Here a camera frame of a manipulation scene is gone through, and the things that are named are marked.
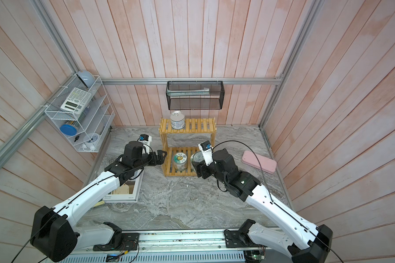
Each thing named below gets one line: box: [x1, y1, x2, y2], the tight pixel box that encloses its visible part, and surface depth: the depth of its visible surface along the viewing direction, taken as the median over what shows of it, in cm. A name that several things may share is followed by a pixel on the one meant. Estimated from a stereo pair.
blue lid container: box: [59, 123, 78, 136], surface depth 78 cm
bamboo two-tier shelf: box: [158, 117, 217, 177], surface depth 85 cm
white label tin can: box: [170, 110, 186, 130], surface depth 81 cm
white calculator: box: [59, 87, 92, 115], surface depth 78 cm
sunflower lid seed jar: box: [173, 152, 188, 172], surface depth 92 cm
